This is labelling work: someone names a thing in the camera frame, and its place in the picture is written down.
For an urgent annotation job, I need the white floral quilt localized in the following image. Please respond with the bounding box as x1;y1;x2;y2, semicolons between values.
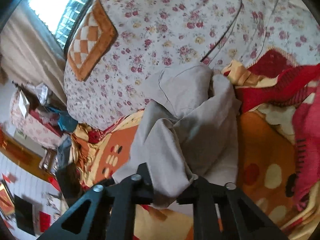
64;0;319;130

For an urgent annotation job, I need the beige curtain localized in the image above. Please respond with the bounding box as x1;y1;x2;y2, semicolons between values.
1;1;67;105

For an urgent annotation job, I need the dark blue grey garment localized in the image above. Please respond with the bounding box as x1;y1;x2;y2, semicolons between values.
56;134;72;169

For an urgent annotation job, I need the orange checkered pillow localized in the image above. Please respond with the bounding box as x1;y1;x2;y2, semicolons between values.
67;0;117;81

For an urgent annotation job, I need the orange red yellow blanket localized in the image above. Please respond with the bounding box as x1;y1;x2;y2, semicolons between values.
69;50;319;239

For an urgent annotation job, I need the pink floral bedside box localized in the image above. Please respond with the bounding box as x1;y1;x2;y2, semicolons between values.
10;90;61;149

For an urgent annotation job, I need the teal cloth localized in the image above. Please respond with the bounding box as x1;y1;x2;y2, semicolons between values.
47;106;78;133

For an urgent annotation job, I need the beige grey jacket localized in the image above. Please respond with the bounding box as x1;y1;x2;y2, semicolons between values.
113;63;240;208

